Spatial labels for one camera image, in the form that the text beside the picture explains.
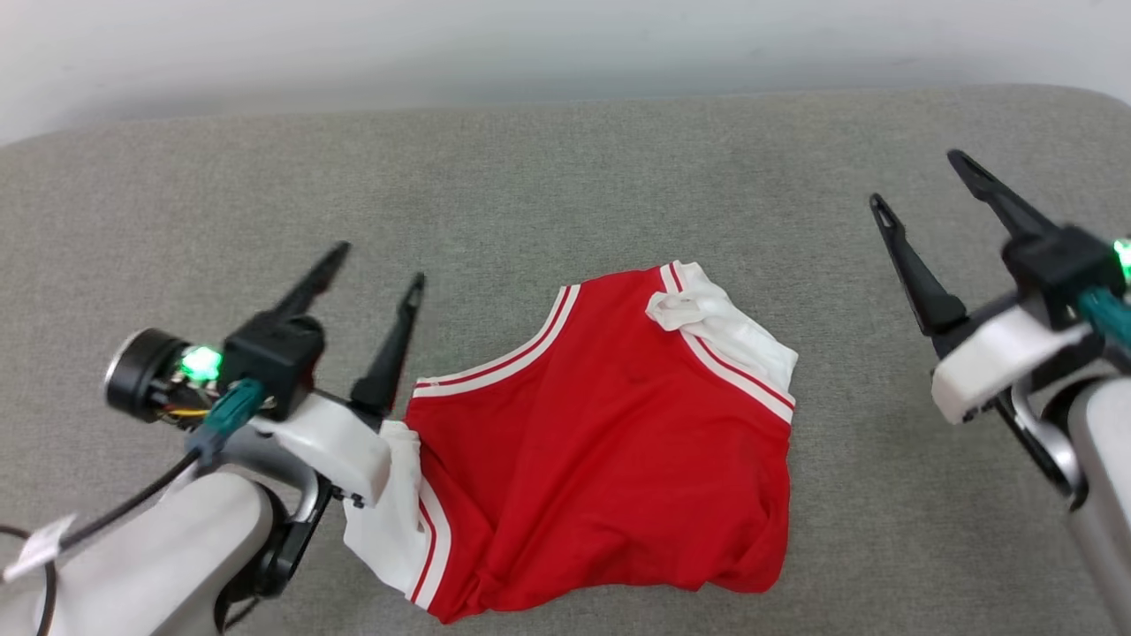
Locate red white sleeved shirt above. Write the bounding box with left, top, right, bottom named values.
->
left=343, top=261, right=801, bottom=625

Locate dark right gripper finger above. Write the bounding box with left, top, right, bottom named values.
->
left=869, top=193, right=970, bottom=342
left=947, top=149, right=1059, bottom=242

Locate white cable tag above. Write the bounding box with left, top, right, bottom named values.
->
left=3, top=515, right=78, bottom=582

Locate teal right camera connector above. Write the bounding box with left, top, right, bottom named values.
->
left=1076, top=287, right=1131, bottom=347

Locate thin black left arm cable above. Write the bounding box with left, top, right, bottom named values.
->
left=0, top=449, right=202, bottom=636

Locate white dark left gripper body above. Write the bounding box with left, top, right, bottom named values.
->
left=104, top=329, right=394, bottom=511

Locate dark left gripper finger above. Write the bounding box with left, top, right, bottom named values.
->
left=274, top=241, right=352, bottom=321
left=351, top=272, right=427, bottom=430

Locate white dark right gripper body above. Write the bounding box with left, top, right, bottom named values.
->
left=931, top=296, right=1097, bottom=427

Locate teal camera connector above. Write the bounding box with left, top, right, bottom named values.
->
left=186, top=380, right=264, bottom=465
left=1076, top=287, right=1131, bottom=347

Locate grey fabric sofa seat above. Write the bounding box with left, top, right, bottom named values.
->
left=0, top=84, right=1131, bottom=636

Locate teal left camera connector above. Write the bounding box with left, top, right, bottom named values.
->
left=186, top=380, right=264, bottom=465

